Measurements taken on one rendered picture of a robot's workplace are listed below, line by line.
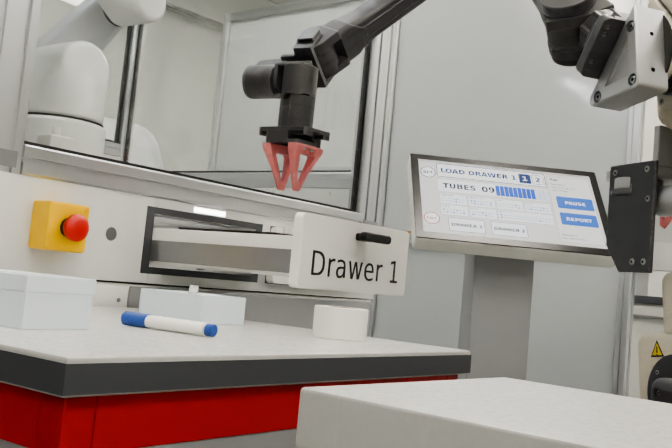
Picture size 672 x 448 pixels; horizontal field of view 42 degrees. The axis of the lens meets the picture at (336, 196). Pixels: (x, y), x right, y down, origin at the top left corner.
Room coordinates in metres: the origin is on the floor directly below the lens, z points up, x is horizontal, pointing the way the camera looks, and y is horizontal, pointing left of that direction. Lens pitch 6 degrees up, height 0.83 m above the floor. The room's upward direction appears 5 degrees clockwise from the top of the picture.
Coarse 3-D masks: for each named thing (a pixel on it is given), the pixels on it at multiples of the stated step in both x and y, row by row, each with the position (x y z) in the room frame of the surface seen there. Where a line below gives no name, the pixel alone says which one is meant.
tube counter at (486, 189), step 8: (480, 184) 2.30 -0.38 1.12; (488, 184) 2.30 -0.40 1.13; (488, 192) 2.28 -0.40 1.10; (496, 192) 2.28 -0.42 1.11; (504, 192) 2.29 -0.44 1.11; (512, 192) 2.29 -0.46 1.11; (520, 192) 2.29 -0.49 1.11; (528, 192) 2.30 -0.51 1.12; (536, 192) 2.30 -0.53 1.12; (544, 192) 2.30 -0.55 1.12; (544, 200) 2.28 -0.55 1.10
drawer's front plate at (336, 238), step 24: (312, 216) 1.27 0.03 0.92; (312, 240) 1.28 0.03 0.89; (336, 240) 1.32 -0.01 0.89; (408, 240) 1.49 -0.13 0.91; (336, 264) 1.33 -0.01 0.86; (360, 264) 1.38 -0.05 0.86; (384, 264) 1.43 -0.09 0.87; (312, 288) 1.29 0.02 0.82; (336, 288) 1.33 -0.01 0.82; (360, 288) 1.38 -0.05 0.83; (384, 288) 1.44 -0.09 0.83
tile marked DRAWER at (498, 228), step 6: (492, 222) 2.21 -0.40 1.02; (498, 222) 2.21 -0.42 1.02; (504, 222) 2.21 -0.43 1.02; (492, 228) 2.19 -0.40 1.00; (498, 228) 2.20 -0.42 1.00; (504, 228) 2.20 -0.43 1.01; (510, 228) 2.20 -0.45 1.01; (516, 228) 2.20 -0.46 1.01; (522, 228) 2.21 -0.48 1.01; (492, 234) 2.18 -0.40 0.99; (498, 234) 2.18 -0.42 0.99; (504, 234) 2.19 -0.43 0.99; (510, 234) 2.19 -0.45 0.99; (516, 234) 2.19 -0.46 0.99; (522, 234) 2.19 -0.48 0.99
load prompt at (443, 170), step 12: (444, 168) 2.32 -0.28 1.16; (456, 168) 2.33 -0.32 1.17; (468, 168) 2.33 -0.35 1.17; (480, 168) 2.34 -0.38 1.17; (480, 180) 2.31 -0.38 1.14; (492, 180) 2.31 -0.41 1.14; (504, 180) 2.32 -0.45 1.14; (516, 180) 2.32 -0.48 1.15; (528, 180) 2.33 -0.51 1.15; (540, 180) 2.33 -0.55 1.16
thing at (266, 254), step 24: (168, 240) 1.45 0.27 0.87; (192, 240) 1.42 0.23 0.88; (216, 240) 1.39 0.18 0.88; (240, 240) 1.35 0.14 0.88; (264, 240) 1.32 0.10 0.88; (288, 240) 1.30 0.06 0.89; (168, 264) 1.45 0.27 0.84; (192, 264) 1.42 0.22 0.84; (216, 264) 1.38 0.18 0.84; (240, 264) 1.35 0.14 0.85; (264, 264) 1.32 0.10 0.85; (288, 264) 1.29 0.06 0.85
